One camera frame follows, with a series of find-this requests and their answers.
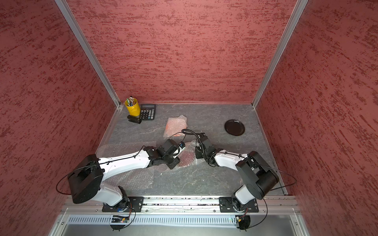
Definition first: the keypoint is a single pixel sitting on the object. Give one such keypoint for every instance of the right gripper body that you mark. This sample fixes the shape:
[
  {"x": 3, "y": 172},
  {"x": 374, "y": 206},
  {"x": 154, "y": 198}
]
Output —
[{"x": 200, "y": 154}]

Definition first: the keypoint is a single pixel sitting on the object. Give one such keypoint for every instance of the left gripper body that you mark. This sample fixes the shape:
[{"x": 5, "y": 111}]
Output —
[{"x": 170, "y": 161}]

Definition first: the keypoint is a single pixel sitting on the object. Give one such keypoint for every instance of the bubble pink plate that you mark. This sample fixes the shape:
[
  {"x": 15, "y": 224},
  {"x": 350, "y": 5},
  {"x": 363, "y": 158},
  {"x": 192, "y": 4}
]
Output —
[{"x": 187, "y": 156}]

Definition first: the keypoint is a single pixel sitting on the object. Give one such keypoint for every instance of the clear bubble wrap sheet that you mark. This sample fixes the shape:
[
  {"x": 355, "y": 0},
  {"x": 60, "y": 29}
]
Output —
[{"x": 139, "y": 181}]

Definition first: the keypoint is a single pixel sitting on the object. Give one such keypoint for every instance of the black dinner plate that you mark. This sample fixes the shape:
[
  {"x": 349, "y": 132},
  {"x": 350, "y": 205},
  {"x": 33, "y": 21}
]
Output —
[{"x": 234, "y": 127}]

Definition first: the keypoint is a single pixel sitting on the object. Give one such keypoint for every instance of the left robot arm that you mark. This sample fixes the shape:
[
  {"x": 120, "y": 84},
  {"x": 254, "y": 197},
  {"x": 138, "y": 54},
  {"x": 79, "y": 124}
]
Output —
[{"x": 87, "y": 180}]

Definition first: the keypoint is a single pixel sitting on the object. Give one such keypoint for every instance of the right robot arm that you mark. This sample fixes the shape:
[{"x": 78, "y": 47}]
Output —
[{"x": 258, "y": 177}]

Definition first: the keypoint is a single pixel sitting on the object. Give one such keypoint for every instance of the bubble wrapped orange plate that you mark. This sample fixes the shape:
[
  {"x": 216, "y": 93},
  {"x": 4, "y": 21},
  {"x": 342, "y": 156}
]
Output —
[{"x": 174, "y": 127}]

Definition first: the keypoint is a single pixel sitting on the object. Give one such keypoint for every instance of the black stapler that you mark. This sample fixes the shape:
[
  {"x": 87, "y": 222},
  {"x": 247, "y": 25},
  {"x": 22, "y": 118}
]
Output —
[{"x": 134, "y": 119}]

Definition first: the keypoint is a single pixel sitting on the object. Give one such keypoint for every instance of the black calculator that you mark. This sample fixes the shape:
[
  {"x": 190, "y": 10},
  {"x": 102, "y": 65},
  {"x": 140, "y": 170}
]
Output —
[{"x": 148, "y": 112}]

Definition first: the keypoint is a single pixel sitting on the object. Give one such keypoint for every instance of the yellow pen cup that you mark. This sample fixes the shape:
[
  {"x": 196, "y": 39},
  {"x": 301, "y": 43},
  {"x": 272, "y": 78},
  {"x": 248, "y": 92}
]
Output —
[{"x": 134, "y": 110}]

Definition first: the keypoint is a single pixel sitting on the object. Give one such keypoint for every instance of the pens in cup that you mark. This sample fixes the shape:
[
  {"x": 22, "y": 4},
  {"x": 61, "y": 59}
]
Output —
[{"x": 130, "y": 101}]

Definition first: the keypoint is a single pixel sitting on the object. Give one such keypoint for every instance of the aluminium front rail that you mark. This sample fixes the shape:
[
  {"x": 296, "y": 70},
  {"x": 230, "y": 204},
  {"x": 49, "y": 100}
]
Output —
[{"x": 171, "y": 204}]

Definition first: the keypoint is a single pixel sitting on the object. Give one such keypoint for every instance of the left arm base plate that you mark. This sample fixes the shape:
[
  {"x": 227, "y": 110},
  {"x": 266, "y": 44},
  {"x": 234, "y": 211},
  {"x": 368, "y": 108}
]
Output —
[{"x": 130, "y": 204}]

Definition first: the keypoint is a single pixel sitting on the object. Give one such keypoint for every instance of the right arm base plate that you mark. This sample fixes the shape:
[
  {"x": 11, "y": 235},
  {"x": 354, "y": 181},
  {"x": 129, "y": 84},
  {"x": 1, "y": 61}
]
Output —
[{"x": 229, "y": 204}]

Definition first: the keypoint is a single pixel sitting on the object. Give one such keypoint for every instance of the perforated cable duct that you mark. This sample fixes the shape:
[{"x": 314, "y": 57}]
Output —
[{"x": 227, "y": 221}]

